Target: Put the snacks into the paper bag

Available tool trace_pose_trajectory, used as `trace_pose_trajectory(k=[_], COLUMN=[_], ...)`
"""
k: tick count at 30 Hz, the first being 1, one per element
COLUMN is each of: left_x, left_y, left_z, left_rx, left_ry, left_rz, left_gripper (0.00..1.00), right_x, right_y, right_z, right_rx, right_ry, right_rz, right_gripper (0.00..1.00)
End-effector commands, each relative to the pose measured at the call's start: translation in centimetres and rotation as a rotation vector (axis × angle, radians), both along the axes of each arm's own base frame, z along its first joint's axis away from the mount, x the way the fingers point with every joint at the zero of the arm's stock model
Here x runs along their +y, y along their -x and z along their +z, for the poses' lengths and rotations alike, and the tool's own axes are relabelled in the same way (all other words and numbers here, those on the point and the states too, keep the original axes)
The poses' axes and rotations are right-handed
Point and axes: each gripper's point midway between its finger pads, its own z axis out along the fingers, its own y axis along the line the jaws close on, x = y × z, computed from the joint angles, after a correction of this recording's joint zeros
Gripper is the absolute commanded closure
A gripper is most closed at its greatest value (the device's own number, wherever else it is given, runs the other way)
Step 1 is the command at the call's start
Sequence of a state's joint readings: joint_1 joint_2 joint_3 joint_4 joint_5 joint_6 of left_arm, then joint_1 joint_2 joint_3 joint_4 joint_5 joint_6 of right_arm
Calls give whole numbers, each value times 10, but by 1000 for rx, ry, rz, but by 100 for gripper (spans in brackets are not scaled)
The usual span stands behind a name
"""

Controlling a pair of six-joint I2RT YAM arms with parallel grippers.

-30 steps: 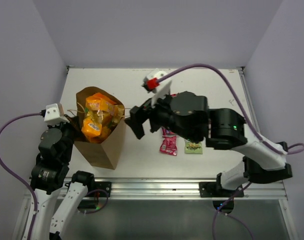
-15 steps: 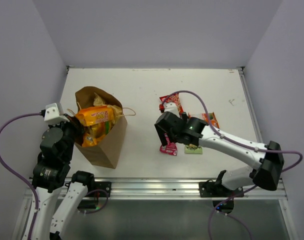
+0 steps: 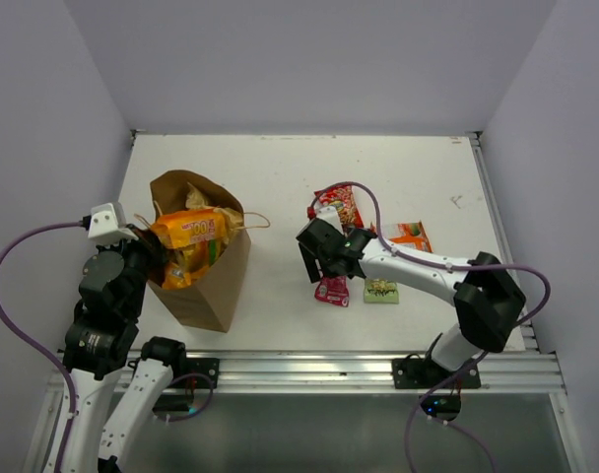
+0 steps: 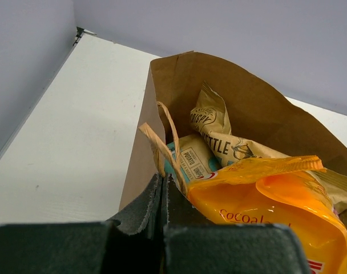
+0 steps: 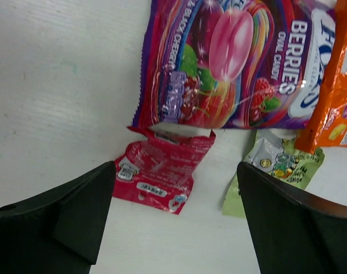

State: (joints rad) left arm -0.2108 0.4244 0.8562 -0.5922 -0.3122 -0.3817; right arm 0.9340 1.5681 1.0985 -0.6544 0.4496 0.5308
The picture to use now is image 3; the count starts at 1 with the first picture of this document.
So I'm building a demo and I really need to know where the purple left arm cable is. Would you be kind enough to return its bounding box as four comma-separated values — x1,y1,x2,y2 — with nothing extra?
0,221,89,467

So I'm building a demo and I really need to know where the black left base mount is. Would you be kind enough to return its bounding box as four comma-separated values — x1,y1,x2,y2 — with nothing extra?
153,358,221,416

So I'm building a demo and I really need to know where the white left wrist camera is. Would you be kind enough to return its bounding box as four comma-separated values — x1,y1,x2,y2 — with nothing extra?
88,202,138,246

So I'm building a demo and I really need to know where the orange white snack packet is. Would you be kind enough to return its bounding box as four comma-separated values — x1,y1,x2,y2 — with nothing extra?
380,221,433,252

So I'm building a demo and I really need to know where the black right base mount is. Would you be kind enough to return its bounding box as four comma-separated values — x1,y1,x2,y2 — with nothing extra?
391,354,482,422

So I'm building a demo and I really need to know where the pink small snack packet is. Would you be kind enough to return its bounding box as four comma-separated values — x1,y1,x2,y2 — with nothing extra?
314,276,350,307

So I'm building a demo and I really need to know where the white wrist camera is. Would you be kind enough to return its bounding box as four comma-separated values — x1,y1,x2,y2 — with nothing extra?
307,205,343,233
88,202,138,246

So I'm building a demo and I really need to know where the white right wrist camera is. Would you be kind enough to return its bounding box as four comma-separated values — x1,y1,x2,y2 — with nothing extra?
307,205,343,233

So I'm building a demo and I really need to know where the orange yellow snack bag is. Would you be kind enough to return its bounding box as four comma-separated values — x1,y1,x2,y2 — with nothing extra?
150,207,244,290

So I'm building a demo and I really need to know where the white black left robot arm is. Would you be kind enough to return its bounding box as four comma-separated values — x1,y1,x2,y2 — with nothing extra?
43,231,217,472

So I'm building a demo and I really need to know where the green small snack packet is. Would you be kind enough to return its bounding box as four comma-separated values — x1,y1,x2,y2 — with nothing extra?
364,279,400,304

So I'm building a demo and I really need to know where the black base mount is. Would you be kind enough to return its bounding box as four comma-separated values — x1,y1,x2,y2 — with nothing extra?
391,354,482,422
153,358,221,416

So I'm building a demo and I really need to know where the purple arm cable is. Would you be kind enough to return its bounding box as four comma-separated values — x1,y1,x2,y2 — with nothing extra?
0,221,89,467
308,181,551,473

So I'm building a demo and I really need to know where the brown potato chips bag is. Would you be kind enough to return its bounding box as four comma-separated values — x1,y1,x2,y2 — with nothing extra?
185,182,215,211

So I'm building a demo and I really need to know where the red snack packet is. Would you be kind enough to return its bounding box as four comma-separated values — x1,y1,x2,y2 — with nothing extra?
314,184,364,231

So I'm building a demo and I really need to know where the brown paper bag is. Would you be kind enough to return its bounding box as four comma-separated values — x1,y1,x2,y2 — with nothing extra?
149,169,252,332

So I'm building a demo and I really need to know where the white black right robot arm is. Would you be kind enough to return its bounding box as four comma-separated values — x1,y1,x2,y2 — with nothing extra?
297,218,526,387

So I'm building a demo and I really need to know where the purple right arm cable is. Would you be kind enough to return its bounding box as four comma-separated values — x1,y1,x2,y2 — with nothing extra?
308,181,551,473

